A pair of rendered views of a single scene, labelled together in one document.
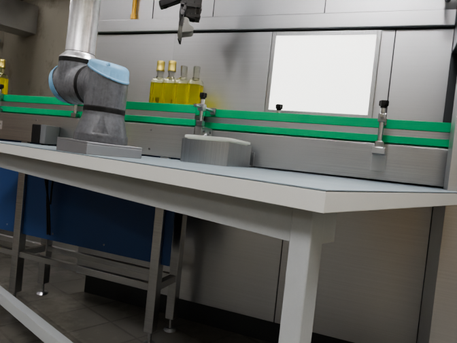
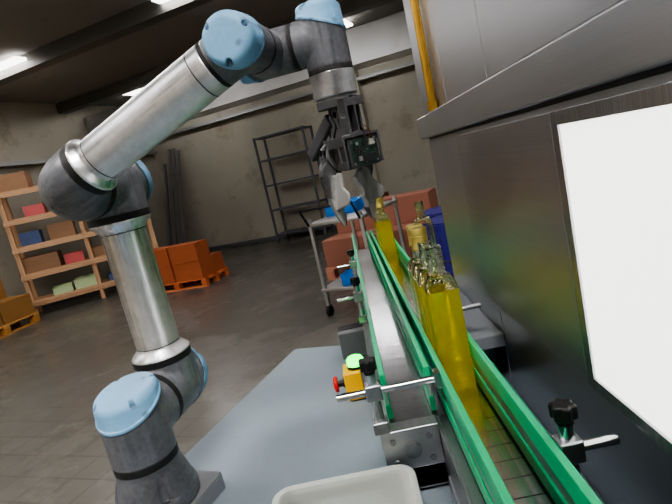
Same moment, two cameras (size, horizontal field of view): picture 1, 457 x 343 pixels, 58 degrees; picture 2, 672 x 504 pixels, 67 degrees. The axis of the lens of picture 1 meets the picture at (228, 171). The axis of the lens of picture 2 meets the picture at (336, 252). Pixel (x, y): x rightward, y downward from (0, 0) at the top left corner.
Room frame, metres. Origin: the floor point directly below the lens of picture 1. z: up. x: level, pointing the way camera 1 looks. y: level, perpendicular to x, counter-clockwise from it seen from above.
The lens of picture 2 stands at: (1.31, -0.59, 1.31)
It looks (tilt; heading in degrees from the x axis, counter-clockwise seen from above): 9 degrees down; 70
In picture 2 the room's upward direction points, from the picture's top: 13 degrees counter-clockwise
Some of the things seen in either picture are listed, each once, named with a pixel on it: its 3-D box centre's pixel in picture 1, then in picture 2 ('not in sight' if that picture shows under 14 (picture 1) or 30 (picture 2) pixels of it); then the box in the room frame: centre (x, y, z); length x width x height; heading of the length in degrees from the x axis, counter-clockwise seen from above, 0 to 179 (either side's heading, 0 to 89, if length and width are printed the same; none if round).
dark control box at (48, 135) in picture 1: (45, 135); (353, 340); (1.80, 0.80, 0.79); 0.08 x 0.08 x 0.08; 68
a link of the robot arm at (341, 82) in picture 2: not in sight; (335, 87); (1.66, 0.22, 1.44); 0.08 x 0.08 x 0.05
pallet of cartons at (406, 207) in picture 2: not in sight; (383, 233); (3.92, 4.95, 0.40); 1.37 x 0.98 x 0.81; 138
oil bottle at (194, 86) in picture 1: (193, 103); (448, 329); (1.76, 0.18, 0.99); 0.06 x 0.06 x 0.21; 67
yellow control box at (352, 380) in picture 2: not in sight; (358, 380); (1.69, 0.54, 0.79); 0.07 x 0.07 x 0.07; 68
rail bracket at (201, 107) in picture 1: (204, 110); (389, 392); (1.60, 0.11, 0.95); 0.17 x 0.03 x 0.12; 158
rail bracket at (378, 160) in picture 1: (380, 136); not in sight; (1.36, -0.48, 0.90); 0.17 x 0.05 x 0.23; 158
